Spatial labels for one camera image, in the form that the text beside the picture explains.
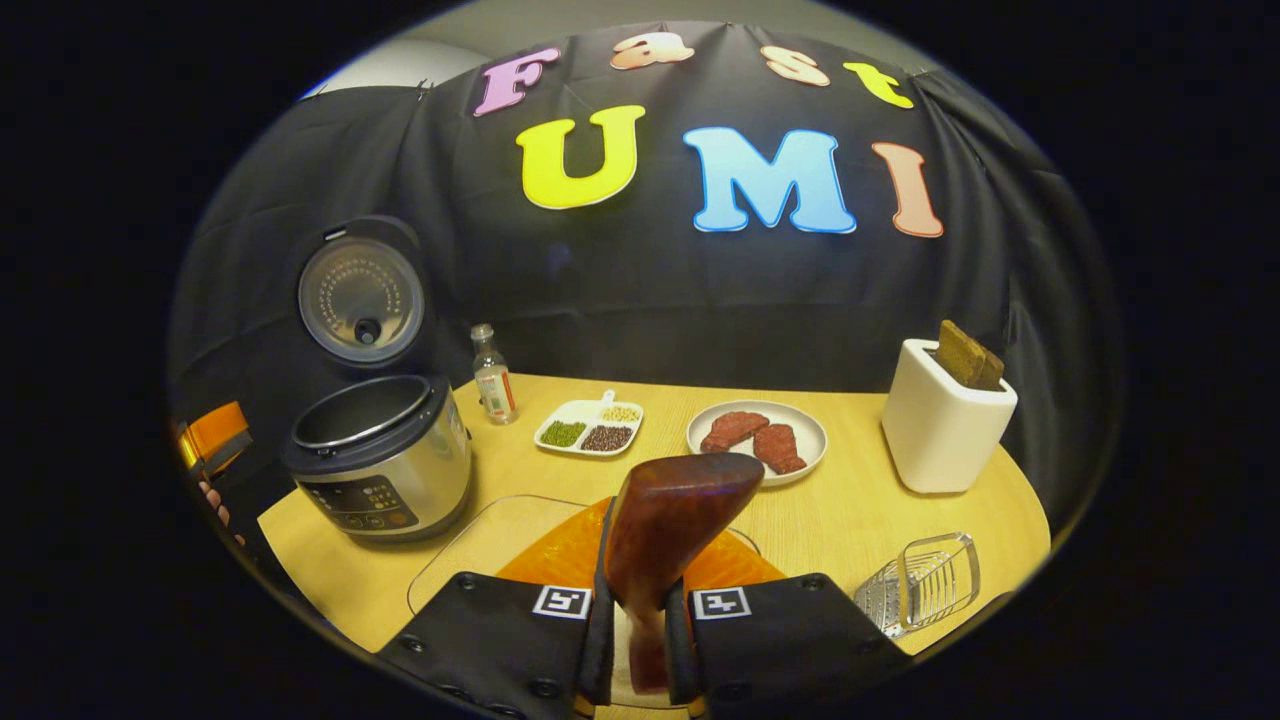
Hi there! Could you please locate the clear wire chopstick holder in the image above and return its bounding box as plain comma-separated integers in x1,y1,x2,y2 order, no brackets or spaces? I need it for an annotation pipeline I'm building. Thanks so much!
855,532,981,639

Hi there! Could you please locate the small glass bottle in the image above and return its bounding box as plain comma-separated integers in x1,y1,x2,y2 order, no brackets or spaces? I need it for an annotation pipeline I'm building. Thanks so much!
470,323,519,426

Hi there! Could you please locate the silver black rice cooker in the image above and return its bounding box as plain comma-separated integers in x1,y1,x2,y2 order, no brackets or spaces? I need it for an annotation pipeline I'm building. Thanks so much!
281,215,474,544

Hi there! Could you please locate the white divided dish of beans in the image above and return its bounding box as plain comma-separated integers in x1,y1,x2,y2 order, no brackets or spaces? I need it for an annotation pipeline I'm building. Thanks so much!
533,390,645,458

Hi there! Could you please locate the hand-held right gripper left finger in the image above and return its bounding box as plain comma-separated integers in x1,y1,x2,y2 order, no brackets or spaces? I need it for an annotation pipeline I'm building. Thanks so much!
375,497,616,720

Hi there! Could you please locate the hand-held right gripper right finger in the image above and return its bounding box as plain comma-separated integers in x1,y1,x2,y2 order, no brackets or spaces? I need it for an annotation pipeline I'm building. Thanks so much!
665,520,916,716

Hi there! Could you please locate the brown wooden spoon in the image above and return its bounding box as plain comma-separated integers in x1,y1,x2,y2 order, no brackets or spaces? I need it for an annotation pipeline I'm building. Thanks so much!
604,453,766,696

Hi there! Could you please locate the round white plate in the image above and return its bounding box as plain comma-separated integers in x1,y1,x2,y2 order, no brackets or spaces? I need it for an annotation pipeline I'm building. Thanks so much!
686,400,829,488

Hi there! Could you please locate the clear box of white rice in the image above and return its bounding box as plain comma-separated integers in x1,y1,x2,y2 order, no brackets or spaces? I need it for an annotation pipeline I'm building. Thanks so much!
407,494,761,706

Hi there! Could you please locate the long red meat piece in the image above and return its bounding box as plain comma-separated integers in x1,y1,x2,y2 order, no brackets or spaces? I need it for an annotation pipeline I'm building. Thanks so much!
699,411,771,454

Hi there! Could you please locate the short red meat piece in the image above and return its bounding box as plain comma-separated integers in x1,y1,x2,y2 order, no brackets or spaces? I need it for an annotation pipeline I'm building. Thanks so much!
752,423,808,475

